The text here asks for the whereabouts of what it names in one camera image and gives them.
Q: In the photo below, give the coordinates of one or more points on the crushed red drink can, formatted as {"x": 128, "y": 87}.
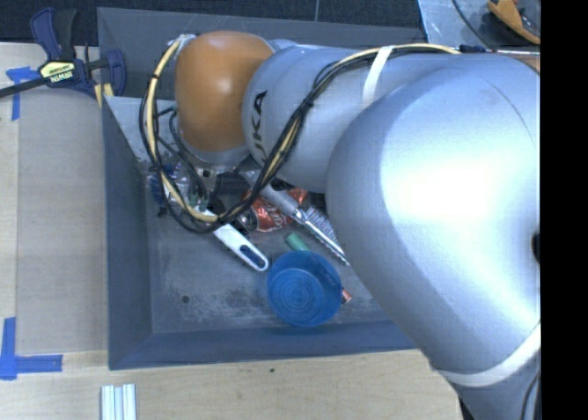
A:
{"x": 271, "y": 218}

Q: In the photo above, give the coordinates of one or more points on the small green cylinder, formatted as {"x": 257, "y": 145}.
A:
{"x": 296, "y": 241}

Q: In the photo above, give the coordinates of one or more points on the grey metal bin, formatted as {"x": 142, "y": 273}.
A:
{"x": 193, "y": 280}

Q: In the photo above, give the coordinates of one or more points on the small orange cylinder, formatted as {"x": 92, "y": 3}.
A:
{"x": 346, "y": 296}

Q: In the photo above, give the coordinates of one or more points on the pale wood board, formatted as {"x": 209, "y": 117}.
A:
{"x": 59, "y": 225}

